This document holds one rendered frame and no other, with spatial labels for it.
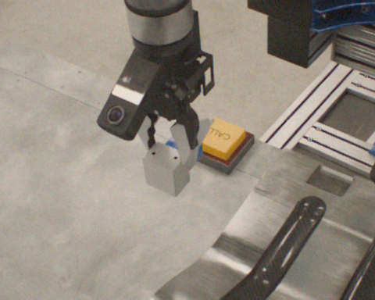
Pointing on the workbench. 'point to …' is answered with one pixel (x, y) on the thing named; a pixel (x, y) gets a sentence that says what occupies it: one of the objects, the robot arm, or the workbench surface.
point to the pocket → (329, 181)
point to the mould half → (351, 255)
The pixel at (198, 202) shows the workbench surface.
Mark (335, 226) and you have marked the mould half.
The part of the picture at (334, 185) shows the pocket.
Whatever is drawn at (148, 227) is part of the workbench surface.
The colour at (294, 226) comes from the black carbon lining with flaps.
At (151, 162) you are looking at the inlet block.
